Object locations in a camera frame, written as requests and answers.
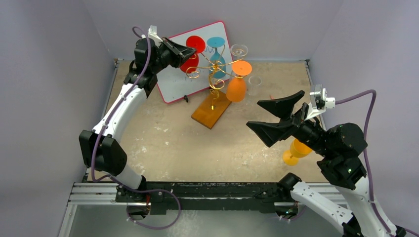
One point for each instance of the orange plastic wine glass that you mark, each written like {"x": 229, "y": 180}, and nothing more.
{"x": 237, "y": 87}

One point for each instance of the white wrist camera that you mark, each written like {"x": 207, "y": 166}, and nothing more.
{"x": 320, "y": 101}
{"x": 152, "y": 35}

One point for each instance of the blue plastic wine glass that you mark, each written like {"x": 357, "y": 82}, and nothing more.
{"x": 216, "y": 65}

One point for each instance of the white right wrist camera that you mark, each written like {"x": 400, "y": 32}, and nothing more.
{"x": 320, "y": 101}

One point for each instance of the red plastic wine glass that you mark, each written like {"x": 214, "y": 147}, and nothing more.
{"x": 199, "y": 45}

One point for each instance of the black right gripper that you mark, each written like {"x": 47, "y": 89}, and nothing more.
{"x": 298, "y": 118}

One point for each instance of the pink framed whiteboard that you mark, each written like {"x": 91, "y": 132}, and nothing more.
{"x": 174, "y": 84}

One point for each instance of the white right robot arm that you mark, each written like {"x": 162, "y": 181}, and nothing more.
{"x": 340, "y": 148}

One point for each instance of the yellow plastic wine glass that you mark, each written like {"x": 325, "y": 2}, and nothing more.
{"x": 296, "y": 151}

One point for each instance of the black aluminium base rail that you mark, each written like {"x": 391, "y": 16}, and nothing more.
{"x": 264, "y": 197}

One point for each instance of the gold wire wine glass rack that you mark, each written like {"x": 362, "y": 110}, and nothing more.
{"x": 215, "y": 104}

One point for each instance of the clear wine glass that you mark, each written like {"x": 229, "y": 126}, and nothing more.
{"x": 238, "y": 51}

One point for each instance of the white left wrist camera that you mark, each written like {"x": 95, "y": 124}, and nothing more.
{"x": 152, "y": 35}

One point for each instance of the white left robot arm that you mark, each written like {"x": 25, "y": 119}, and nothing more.
{"x": 100, "y": 147}

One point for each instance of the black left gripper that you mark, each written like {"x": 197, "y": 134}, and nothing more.
{"x": 185, "y": 53}

